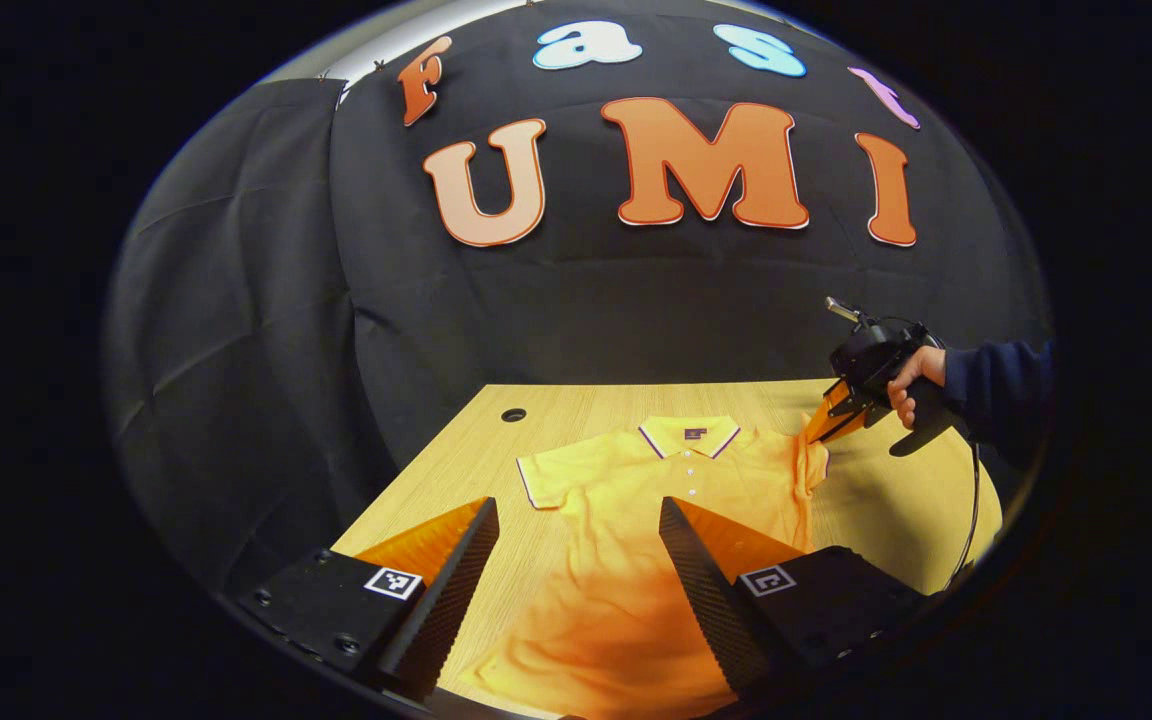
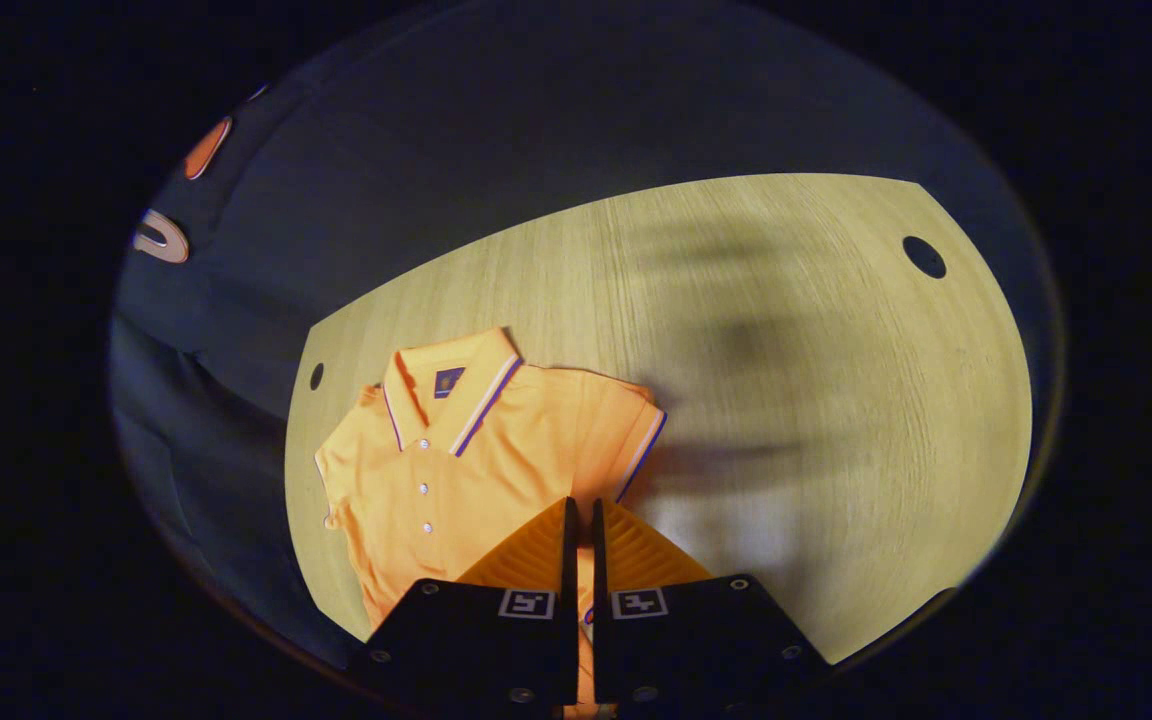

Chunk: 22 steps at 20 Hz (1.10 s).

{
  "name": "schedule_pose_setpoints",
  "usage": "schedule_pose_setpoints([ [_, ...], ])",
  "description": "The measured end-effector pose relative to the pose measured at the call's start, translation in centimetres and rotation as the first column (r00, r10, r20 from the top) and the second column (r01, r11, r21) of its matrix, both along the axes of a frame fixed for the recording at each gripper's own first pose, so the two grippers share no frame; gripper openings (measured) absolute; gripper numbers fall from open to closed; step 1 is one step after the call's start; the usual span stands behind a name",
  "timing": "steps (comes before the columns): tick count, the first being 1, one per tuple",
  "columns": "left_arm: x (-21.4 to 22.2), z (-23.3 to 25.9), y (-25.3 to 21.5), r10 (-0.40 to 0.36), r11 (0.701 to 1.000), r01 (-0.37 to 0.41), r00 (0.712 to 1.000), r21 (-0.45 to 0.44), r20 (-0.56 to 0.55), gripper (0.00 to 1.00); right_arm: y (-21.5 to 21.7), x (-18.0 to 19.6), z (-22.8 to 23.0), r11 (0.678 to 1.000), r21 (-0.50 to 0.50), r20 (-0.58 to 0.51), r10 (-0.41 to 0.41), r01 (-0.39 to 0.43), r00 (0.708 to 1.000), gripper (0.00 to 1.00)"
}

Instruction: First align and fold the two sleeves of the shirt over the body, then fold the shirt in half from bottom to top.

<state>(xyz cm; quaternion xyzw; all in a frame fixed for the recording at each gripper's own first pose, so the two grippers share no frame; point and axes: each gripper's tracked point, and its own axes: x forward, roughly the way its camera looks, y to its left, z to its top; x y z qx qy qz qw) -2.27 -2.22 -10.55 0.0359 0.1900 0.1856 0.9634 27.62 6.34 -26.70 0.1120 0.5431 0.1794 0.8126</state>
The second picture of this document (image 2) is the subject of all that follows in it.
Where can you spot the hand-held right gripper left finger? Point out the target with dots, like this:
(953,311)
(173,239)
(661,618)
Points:
(570,560)

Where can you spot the orange T-shirt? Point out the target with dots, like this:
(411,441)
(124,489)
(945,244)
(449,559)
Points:
(496,460)

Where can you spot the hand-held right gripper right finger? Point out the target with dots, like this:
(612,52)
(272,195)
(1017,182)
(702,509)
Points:
(600,560)

